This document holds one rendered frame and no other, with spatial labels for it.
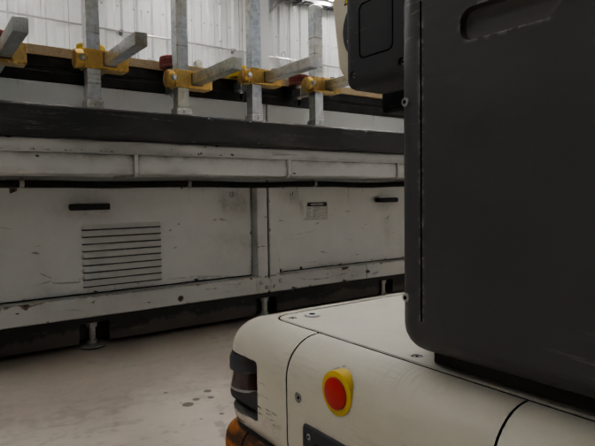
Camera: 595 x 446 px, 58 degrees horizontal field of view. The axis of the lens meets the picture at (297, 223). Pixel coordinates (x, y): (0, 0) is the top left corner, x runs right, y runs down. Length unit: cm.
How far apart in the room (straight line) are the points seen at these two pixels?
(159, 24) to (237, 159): 809
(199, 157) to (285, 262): 64
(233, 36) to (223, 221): 849
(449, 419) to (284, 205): 162
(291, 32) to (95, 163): 965
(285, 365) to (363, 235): 167
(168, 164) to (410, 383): 118
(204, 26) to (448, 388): 971
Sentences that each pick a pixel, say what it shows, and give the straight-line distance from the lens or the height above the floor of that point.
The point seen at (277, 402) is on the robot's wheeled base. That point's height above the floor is 19.
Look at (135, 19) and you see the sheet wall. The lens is 962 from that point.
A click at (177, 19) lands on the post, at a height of 97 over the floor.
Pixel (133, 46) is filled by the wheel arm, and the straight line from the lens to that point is 136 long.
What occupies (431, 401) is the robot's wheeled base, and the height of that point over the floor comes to 27.
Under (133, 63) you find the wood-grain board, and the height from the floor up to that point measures 88.
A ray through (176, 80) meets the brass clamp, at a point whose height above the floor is 80.
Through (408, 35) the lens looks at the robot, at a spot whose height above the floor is 63.
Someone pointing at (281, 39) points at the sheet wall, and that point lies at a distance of 1087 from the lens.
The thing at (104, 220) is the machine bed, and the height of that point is 39.
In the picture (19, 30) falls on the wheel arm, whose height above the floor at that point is 81.
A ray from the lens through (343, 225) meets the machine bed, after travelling 227.
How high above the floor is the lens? 47
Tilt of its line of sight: 3 degrees down
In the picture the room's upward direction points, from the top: 1 degrees counter-clockwise
